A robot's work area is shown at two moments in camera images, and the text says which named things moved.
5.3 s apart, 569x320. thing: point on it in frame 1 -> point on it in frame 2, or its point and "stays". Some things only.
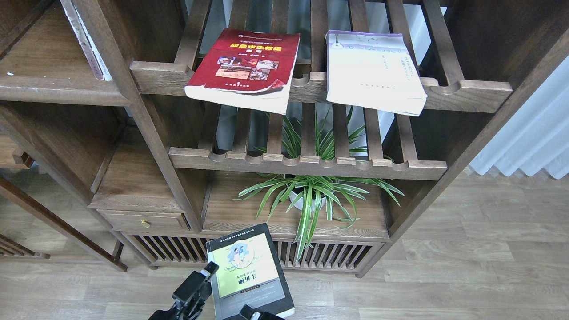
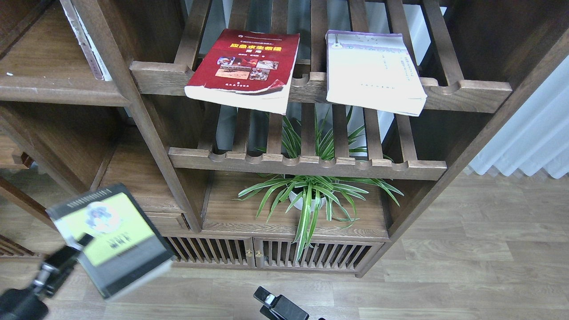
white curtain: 536,138 stays
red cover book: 247,69 stays
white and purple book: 374,70 stays
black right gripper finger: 250,313 -> 265,296
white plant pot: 299,205 stays
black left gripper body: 189,298 -> 30,303
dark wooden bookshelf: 154,125 stays
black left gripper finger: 210,268 -> 85,239
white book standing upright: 101,71 stays
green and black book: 249,274 -> 129,248
